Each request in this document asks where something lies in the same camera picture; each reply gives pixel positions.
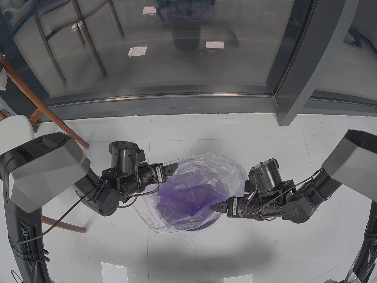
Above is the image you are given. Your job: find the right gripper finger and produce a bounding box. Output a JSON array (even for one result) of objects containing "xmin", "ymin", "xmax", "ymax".
[{"xmin": 209, "ymin": 201, "xmax": 228, "ymax": 213}]

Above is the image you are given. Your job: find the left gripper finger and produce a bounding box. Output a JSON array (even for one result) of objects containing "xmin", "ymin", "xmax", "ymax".
[{"xmin": 163, "ymin": 163, "xmax": 179, "ymax": 178}]

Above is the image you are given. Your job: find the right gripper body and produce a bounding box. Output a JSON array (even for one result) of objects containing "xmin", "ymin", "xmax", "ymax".
[{"xmin": 227, "ymin": 196, "xmax": 263, "ymax": 220}]

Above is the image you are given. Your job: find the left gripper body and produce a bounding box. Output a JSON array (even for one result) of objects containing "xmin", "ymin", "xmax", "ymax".
[{"xmin": 134, "ymin": 162, "xmax": 166, "ymax": 193}]

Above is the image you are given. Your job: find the purple plastic bag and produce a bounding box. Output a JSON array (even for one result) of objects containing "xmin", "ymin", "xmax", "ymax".
[{"xmin": 133, "ymin": 153, "xmax": 248, "ymax": 233}]

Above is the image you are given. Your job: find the window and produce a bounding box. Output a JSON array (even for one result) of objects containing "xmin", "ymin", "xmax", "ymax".
[{"xmin": 0, "ymin": 0, "xmax": 377, "ymax": 126}]

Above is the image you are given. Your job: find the wooden chair with white seat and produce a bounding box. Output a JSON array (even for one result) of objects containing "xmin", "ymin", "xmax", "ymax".
[{"xmin": 0, "ymin": 53, "xmax": 89, "ymax": 233}]

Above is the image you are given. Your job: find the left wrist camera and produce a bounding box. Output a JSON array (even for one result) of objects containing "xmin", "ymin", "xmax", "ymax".
[{"xmin": 134, "ymin": 149, "xmax": 147, "ymax": 166}]

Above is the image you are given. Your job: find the black cable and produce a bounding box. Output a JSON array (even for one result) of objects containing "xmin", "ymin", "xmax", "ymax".
[{"xmin": 35, "ymin": 185, "xmax": 103, "ymax": 239}]

